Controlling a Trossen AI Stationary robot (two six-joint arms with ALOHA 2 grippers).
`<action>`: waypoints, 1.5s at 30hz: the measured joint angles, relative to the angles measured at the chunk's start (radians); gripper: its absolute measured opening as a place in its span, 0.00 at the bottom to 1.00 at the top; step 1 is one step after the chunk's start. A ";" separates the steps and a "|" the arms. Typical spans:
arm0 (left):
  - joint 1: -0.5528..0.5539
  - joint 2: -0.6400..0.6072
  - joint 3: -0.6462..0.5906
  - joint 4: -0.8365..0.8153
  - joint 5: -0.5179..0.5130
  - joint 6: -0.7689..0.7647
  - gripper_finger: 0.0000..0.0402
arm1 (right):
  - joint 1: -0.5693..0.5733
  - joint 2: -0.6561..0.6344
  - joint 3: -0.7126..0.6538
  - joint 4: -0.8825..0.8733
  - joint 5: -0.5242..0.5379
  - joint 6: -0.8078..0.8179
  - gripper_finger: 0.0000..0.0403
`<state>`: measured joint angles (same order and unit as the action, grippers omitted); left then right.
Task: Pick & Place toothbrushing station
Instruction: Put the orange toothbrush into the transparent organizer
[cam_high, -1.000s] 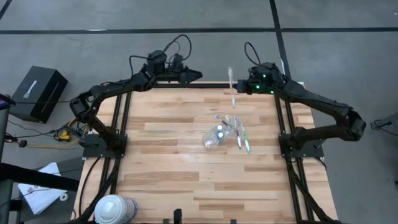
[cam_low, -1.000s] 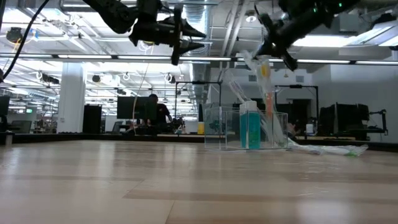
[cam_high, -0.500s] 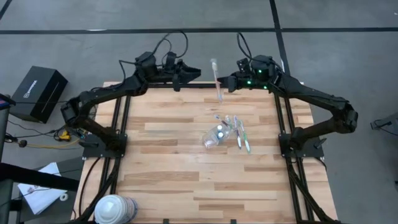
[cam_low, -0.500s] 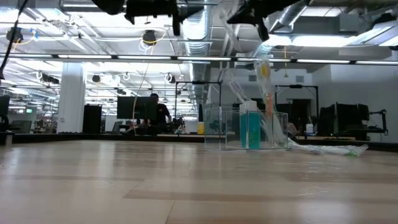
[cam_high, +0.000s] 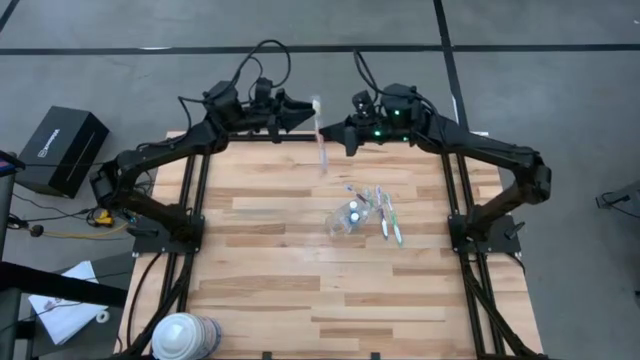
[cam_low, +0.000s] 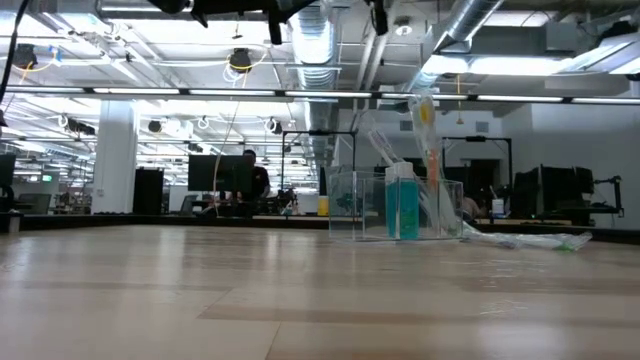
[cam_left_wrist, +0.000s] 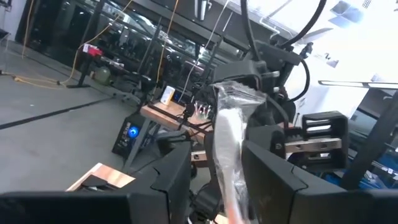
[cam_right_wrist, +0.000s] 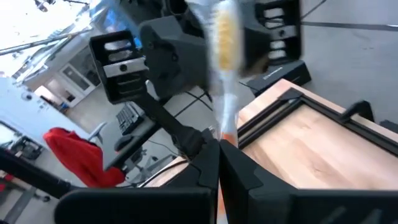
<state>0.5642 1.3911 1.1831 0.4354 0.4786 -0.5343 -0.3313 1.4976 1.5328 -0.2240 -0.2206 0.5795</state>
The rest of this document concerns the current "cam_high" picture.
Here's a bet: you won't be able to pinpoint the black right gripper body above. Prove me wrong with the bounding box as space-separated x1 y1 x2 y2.
349 110 401 146

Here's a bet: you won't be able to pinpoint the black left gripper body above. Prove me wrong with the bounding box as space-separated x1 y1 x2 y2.
219 97 289 144

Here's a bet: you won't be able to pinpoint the yellow-bristle orange-handle toothbrush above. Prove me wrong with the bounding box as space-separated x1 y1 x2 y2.
310 94 331 177

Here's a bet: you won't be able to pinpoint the black cardboard box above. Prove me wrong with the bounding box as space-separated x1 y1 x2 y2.
14 105 111 199

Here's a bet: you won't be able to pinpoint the white wipes canister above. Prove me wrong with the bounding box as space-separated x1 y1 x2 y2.
150 311 223 360

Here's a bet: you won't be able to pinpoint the black side table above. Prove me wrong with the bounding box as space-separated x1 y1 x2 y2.
0 148 129 360

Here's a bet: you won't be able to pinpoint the white paper sheets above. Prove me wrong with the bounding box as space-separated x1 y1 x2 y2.
27 260 109 347

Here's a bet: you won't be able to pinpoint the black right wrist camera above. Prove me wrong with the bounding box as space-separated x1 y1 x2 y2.
351 88 375 115

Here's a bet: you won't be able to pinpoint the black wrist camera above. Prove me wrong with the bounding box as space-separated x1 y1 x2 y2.
252 75 275 107
351 88 375 115

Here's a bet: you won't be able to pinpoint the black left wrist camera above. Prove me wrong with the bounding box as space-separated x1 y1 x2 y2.
252 75 275 107

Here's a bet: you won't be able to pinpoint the black camera cable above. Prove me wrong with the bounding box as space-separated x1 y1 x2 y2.
352 48 396 99
177 38 293 132

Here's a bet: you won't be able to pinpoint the yellow cable bundle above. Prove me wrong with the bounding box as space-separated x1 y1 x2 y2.
42 183 154 240

